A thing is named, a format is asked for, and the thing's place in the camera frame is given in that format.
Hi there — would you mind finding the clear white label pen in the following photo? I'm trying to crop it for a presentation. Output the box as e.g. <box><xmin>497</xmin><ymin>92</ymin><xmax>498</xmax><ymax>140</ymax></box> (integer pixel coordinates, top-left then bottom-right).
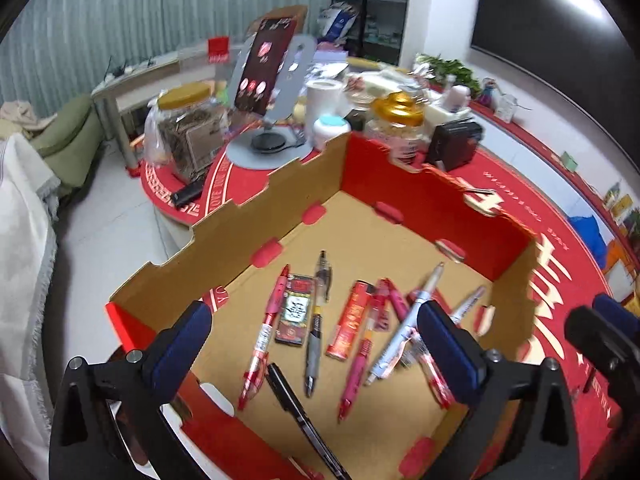
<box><xmin>449</xmin><ymin>285</ymin><xmax>486</xmax><ymax>325</ymax></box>

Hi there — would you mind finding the white blue patterned pen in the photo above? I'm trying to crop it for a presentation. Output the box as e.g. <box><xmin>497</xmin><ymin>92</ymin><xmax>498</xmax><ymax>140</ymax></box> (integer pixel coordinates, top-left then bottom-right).
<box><xmin>364</xmin><ymin>262</ymin><xmax>445</xmax><ymax>386</ymax></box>

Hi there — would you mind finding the clear red gel pen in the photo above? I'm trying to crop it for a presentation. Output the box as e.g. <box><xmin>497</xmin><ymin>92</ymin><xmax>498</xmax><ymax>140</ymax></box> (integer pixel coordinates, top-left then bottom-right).
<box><xmin>238</xmin><ymin>264</ymin><xmax>290</xmax><ymax>411</ymax></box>

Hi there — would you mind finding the red pen pink barrel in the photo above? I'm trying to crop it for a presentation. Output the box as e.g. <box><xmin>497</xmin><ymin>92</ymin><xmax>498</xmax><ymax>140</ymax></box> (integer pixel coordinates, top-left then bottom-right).
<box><xmin>383</xmin><ymin>278</ymin><xmax>454</xmax><ymax>410</ymax></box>

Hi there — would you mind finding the red pen pink grip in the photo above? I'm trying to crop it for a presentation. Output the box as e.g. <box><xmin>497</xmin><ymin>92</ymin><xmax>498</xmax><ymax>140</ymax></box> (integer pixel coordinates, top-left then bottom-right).
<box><xmin>337</xmin><ymin>278</ymin><xmax>390</xmax><ymax>424</ymax></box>

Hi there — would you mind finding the red cylindrical tube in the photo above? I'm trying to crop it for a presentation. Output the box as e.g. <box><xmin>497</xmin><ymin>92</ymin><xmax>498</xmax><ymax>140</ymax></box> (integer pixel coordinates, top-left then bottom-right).
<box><xmin>326</xmin><ymin>280</ymin><xmax>374</xmax><ymax>361</ymax></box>

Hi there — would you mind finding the black marker pen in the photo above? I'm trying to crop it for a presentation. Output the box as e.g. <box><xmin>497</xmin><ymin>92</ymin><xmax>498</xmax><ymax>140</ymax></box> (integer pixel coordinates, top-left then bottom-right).
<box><xmin>267</xmin><ymin>363</ymin><xmax>352</xmax><ymax>480</ymax></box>

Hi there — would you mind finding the patterned rectangular card pack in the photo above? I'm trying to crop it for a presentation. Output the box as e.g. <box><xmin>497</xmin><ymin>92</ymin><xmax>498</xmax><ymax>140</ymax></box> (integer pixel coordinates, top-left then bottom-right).
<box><xmin>274</xmin><ymin>274</ymin><xmax>316</xmax><ymax>347</ymax></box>

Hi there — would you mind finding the grey grip pen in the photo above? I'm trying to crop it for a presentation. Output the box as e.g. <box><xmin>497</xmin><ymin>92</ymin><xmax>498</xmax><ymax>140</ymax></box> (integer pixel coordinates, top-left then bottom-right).
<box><xmin>304</xmin><ymin>249</ymin><xmax>333</xmax><ymax>398</ymax></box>

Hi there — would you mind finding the round red wedding rug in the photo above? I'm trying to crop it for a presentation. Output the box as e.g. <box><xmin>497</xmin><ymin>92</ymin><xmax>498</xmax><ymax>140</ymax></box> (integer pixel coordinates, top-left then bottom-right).
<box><xmin>139</xmin><ymin>144</ymin><xmax>626</xmax><ymax>480</ymax></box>

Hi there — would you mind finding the blue plastic bag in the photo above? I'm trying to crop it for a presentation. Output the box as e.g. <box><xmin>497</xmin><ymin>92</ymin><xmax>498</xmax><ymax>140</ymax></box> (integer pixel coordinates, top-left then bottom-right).
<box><xmin>567</xmin><ymin>216</ymin><xmax>608</xmax><ymax>270</ymax></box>

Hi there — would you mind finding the red cardboard fruit box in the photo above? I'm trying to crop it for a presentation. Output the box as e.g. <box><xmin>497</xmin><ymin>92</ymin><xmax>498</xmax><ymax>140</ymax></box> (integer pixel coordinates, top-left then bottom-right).
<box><xmin>104</xmin><ymin>130</ymin><xmax>544</xmax><ymax>480</ymax></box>

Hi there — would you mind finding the black radio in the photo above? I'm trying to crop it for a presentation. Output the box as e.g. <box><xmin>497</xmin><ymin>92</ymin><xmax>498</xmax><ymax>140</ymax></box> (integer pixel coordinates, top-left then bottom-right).
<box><xmin>425</xmin><ymin>119</ymin><xmax>484</xmax><ymax>171</ymax></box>

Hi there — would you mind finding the white blanket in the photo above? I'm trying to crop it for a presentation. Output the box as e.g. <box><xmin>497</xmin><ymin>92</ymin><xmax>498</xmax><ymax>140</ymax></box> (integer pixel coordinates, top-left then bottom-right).
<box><xmin>1</xmin><ymin>134</ymin><xmax>60</xmax><ymax>479</ymax></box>

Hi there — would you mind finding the yellow lid plastic jar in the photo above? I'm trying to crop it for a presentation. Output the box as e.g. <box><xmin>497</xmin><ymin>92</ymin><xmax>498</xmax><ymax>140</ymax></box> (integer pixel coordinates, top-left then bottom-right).
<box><xmin>155</xmin><ymin>81</ymin><xmax>229</xmax><ymax>184</ymax></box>

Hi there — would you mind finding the green sofa cushion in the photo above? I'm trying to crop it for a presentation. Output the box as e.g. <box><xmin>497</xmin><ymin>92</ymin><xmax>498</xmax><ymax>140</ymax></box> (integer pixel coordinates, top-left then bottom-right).
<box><xmin>30</xmin><ymin>94</ymin><xmax>104</xmax><ymax>197</ymax></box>

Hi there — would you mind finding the grey phone stand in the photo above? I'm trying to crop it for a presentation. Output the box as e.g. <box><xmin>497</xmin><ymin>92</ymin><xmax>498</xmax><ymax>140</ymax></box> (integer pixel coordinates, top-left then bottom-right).
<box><xmin>226</xmin><ymin>34</ymin><xmax>317</xmax><ymax>170</ymax></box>

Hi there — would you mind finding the small doll figurine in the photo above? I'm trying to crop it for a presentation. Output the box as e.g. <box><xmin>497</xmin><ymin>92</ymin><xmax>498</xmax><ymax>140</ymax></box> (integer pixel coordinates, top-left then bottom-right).
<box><xmin>476</xmin><ymin>77</ymin><xmax>501</xmax><ymax>108</ymax></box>

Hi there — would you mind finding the gold lid glass jar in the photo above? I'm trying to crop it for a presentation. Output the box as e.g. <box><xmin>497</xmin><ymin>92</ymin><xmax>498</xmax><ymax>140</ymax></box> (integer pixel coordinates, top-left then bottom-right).
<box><xmin>363</xmin><ymin>91</ymin><xmax>425</xmax><ymax>165</ymax></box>

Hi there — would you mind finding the white mug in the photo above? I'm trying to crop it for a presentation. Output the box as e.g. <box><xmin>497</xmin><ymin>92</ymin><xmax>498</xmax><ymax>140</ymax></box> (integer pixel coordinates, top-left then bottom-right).
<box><xmin>440</xmin><ymin>84</ymin><xmax>471</xmax><ymax>114</ymax></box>

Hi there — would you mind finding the white side table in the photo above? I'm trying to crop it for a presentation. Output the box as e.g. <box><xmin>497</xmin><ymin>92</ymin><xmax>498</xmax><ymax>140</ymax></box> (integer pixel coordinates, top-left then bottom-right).
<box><xmin>91</xmin><ymin>41</ymin><xmax>241</xmax><ymax>176</ymax></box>

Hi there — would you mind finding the green potted plant left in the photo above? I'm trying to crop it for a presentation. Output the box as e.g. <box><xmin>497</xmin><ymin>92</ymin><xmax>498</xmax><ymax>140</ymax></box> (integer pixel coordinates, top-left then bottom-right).
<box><xmin>412</xmin><ymin>53</ymin><xmax>480</xmax><ymax>98</ymax></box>

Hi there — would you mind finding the large black tv screen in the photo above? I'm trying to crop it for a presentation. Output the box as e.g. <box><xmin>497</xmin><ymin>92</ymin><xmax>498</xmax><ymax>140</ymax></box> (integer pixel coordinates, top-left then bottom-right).
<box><xmin>472</xmin><ymin>0</ymin><xmax>639</xmax><ymax>143</ymax></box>

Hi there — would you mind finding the white toilet paper roll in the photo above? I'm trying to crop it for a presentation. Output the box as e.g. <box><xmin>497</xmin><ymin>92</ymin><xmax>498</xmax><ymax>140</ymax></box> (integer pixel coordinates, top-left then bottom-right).
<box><xmin>304</xmin><ymin>78</ymin><xmax>345</xmax><ymax>136</ymax></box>

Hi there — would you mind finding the smartphone on stand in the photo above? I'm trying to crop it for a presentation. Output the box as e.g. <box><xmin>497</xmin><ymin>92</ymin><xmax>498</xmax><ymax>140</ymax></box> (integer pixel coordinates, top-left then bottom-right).
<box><xmin>234</xmin><ymin>18</ymin><xmax>297</xmax><ymax>116</ymax></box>

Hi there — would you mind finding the brown chair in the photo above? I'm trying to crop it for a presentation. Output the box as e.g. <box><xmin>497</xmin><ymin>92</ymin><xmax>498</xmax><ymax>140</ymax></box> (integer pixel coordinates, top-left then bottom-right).
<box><xmin>262</xmin><ymin>4</ymin><xmax>308</xmax><ymax>34</ymax></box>

